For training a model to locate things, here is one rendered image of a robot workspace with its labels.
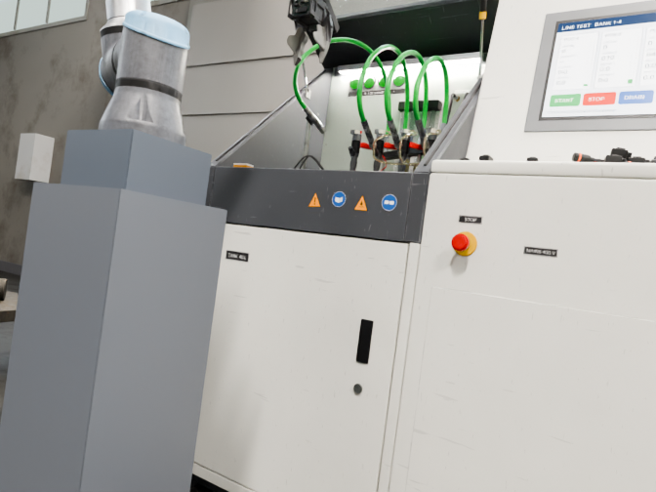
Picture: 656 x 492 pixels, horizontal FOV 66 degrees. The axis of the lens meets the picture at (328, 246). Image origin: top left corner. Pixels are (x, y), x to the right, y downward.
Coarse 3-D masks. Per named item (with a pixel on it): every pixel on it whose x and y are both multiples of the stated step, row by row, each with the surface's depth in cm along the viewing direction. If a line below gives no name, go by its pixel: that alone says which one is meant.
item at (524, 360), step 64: (512, 0) 139; (576, 0) 130; (640, 0) 122; (512, 64) 133; (512, 128) 127; (448, 192) 109; (512, 192) 102; (576, 192) 95; (640, 192) 90; (448, 256) 108; (512, 256) 101; (576, 256) 95; (640, 256) 89; (448, 320) 106; (512, 320) 100; (576, 320) 94; (640, 320) 88; (448, 384) 105; (512, 384) 99; (576, 384) 93; (640, 384) 88; (448, 448) 104; (512, 448) 98; (576, 448) 92; (640, 448) 87
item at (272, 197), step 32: (224, 192) 144; (256, 192) 138; (288, 192) 132; (352, 192) 121; (384, 192) 117; (256, 224) 137; (288, 224) 131; (320, 224) 126; (352, 224) 121; (384, 224) 116
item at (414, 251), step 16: (384, 240) 118; (416, 256) 112; (416, 272) 111; (400, 320) 112; (400, 336) 112; (400, 352) 112; (400, 368) 111; (400, 384) 111; (384, 448) 112; (384, 464) 112; (192, 480) 148; (208, 480) 138; (224, 480) 136; (384, 480) 111
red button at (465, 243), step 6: (456, 234) 103; (462, 234) 103; (468, 234) 105; (456, 240) 103; (462, 240) 102; (468, 240) 102; (474, 240) 105; (456, 246) 103; (462, 246) 102; (468, 246) 102; (474, 246) 105; (456, 252) 107; (462, 252) 106; (468, 252) 105
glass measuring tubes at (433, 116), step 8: (400, 104) 172; (432, 104) 166; (440, 104) 167; (432, 112) 166; (440, 112) 168; (400, 120) 172; (408, 120) 173; (432, 120) 166; (400, 128) 172; (408, 128) 173; (416, 128) 171; (432, 128) 166; (416, 136) 171; (408, 160) 170; (416, 160) 168; (408, 168) 170
